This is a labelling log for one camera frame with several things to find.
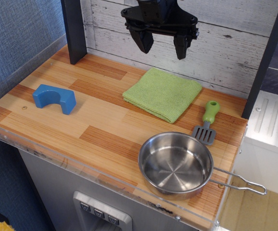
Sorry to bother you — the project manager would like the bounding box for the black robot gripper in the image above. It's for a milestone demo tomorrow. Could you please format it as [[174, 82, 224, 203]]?
[[121, 0, 199, 60]]

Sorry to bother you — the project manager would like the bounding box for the green towel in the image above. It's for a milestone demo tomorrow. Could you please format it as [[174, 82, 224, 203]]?
[[123, 68, 202, 124]]

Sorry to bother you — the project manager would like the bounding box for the stainless steel pan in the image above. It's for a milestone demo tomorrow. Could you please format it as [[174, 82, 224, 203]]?
[[138, 131, 267, 201]]

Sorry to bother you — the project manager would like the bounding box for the blue wooden arch block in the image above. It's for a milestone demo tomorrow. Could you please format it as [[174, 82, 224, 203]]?
[[32, 84, 76, 115]]

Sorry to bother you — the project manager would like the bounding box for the white ribbed side cabinet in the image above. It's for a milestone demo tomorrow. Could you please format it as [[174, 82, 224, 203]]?
[[234, 91, 278, 193]]

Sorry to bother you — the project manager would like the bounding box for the clear acrylic front guard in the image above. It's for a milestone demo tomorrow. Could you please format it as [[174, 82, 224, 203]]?
[[0, 128, 221, 231]]

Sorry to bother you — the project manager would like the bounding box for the silver button control panel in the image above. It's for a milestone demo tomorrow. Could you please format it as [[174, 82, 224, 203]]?
[[73, 191, 133, 231]]

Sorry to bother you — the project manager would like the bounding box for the dark left support post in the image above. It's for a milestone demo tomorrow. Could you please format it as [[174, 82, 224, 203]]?
[[61, 0, 87, 64]]

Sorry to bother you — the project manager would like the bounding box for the dark support post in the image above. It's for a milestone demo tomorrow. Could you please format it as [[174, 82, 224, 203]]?
[[241, 14, 278, 119], [61, 0, 87, 64]]

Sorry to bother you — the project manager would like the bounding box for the green handled grey spatula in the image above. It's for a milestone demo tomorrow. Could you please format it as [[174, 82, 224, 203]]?
[[192, 101, 220, 145]]

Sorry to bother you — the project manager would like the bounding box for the dark right support post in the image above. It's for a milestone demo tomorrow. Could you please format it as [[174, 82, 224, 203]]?
[[241, 14, 278, 119]]

